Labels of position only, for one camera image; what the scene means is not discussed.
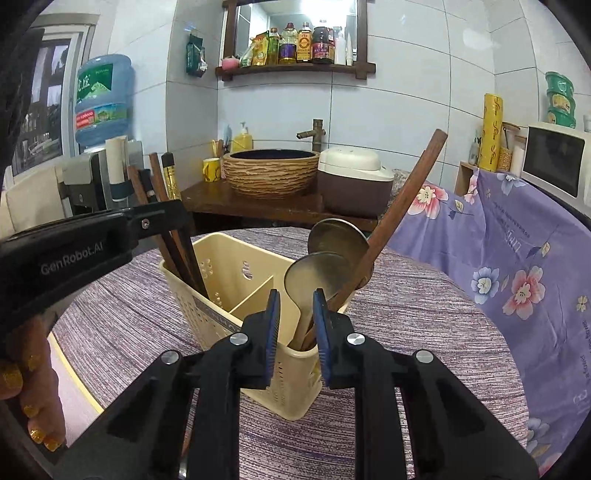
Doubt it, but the dark purple chopstick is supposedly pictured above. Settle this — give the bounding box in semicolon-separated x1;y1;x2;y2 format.
127;166;186;279

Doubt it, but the brown wooden chopstick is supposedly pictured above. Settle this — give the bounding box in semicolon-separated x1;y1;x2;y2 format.
148;153;194;290

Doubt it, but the black gold-banded chopstick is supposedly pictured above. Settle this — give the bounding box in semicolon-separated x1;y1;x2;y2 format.
161;152;208;298

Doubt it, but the steel matte spoon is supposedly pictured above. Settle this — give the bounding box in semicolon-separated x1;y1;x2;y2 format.
284;252;353;350

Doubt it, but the steel round soup spoon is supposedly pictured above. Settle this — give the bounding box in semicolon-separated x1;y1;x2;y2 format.
308;218;369;268

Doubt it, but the hand with yellow nails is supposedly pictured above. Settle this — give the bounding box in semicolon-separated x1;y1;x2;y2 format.
1;315;66;452

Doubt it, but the grey water dispenser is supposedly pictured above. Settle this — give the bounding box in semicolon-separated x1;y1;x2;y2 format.
59;140;144;215

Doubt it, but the paper cup holder tube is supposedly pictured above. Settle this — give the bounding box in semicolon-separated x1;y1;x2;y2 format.
105;136;132;202

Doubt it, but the purple striped tablecloth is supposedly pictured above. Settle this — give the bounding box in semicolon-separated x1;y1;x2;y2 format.
50;226;530;480

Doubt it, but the dark wooden sink counter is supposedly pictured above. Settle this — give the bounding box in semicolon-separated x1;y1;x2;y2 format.
181;180;379;235

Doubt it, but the cream plastic utensil holder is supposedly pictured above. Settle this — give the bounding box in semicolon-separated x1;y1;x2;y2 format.
159;233;322;421

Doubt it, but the blue water jug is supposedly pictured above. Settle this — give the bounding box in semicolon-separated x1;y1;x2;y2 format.
74;54;134;150

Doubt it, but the purple floral cloth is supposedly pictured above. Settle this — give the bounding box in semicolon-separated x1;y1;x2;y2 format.
389;170;590;474

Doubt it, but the yellow mug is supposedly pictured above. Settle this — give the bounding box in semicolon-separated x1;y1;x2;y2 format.
202;158;222;183

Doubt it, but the yellow soap bottle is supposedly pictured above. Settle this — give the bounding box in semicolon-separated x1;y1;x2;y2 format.
230;122;253;153

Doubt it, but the woven pattern basin sink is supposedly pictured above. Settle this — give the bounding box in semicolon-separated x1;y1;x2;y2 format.
223;149;320;199

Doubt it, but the green hanging packet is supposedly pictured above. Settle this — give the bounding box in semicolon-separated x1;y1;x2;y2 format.
185;30;208;78

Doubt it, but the white brown rice cooker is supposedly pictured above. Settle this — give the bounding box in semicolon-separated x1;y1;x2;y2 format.
318;147;394;218

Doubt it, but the yellow wrap roll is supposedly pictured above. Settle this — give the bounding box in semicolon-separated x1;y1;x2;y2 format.
478;93;503;172

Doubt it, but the white microwave oven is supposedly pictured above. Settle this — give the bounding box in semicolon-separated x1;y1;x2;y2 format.
521;122;590;217

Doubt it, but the bronze faucet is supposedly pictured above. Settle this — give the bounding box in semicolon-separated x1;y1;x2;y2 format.
297;119;325;153

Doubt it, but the wooden framed mirror shelf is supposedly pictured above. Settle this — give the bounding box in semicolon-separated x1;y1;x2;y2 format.
215;1;377;81

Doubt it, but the yellow label oil bottle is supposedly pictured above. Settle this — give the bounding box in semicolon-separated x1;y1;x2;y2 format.
295;22;312;63

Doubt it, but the dark soy sauce bottle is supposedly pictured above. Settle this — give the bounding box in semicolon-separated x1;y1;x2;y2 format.
311;24;335;64

